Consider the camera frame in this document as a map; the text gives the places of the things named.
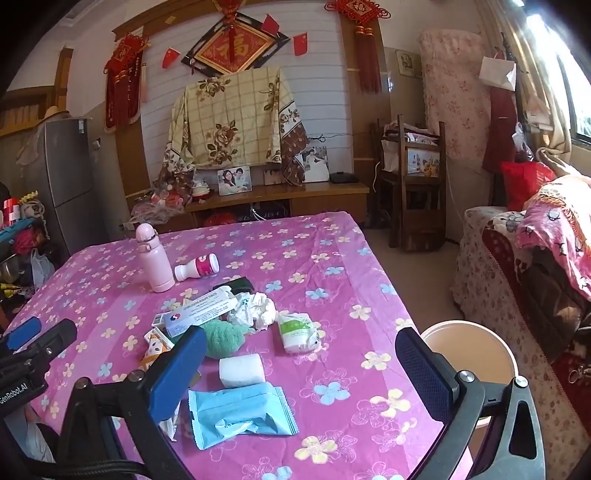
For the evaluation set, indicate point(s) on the white green packet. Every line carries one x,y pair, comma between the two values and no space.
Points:
293,332

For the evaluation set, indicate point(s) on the floral covered sofa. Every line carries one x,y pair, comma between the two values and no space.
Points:
480,286

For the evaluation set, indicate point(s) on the red diamond wall plaque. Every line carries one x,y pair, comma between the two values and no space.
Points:
231,48

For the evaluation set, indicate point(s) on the black set-top box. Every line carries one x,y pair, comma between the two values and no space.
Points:
344,177

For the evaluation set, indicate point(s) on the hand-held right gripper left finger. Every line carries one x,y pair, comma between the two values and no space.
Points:
178,369

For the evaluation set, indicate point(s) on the pink cartoon blanket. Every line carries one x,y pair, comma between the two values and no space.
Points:
554,217

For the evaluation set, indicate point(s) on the framed wall picture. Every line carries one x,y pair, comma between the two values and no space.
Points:
408,63

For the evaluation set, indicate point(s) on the light blue wipes packet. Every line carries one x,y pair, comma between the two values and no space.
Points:
231,415

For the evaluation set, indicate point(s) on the wedding photo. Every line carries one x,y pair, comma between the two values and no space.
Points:
316,164

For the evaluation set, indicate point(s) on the white tissue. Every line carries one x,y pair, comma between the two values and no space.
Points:
251,309

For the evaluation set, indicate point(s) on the white blue medicine box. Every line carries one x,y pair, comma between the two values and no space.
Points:
198,311

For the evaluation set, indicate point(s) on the floral covered air conditioner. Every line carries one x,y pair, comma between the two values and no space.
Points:
455,101

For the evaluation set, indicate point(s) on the cluttered storage rack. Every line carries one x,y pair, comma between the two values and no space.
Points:
23,249

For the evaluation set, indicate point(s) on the orange white small carton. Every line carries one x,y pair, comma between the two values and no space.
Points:
154,347

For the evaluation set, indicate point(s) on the window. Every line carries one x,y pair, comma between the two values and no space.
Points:
579,92

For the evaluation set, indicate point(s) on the pink thermos bottle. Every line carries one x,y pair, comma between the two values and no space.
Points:
154,263

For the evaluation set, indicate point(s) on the green fuzzy sponge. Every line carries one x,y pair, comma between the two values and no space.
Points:
221,340

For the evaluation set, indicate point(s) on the couple photo frame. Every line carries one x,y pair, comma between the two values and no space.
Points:
234,181

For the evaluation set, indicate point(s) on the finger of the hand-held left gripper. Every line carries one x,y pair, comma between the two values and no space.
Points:
53,339
23,332

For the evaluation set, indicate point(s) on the white bottle pink label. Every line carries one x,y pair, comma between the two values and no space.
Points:
198,266

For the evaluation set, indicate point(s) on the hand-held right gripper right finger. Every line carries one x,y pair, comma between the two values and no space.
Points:
422,374

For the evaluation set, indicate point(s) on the yellow checked floral cloth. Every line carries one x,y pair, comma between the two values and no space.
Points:
231,120

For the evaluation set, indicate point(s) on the dark red hanging garment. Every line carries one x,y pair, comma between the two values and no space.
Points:
501,129

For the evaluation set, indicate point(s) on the wooden cabinet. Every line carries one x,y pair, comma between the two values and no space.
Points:
323,196

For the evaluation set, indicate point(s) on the small wooden photo frame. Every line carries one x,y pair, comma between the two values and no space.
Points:
272,177

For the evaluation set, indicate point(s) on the dark wooden chair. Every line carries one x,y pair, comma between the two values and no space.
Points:
420,217

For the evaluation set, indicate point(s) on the red patterned blanket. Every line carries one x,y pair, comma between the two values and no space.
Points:
501,258

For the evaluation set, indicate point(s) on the beige curtain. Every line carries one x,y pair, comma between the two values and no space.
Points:
531,60

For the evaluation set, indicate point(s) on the white plastic bucket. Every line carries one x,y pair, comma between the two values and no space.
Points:
466,350

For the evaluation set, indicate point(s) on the black case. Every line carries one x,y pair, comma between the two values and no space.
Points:
240,284

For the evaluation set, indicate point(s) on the clear plastic bag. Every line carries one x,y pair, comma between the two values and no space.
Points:
522,138

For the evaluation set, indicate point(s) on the red hanging banner ornament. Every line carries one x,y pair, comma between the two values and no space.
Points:
122,87

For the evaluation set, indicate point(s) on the white foam block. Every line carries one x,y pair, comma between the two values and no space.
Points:
240,370

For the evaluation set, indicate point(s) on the plastic bag of clutter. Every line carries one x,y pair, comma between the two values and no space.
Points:
159,203

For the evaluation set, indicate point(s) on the white paper bag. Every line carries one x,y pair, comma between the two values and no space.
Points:
497,74

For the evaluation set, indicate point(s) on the grey refrigerator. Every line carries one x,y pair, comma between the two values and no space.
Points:
69,175

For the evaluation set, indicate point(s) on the pink floral tablecloth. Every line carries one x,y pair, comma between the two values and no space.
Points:
300,277

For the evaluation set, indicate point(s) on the straw hat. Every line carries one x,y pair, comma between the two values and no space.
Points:
54,114

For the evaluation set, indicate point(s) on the brown jacket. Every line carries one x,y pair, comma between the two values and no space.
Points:
554,300

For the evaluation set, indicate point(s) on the cartoon picture board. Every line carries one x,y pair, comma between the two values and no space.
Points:
422,164

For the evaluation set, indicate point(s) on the white plastic wrapper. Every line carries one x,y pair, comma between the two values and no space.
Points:
170,424

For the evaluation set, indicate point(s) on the red plastic bag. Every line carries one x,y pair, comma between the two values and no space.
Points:
526,184

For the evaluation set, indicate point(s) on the small red flag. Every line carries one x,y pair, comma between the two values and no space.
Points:
171,57
271,24
300,44

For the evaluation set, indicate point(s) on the red knot with tassels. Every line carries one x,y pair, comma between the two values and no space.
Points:
367,60

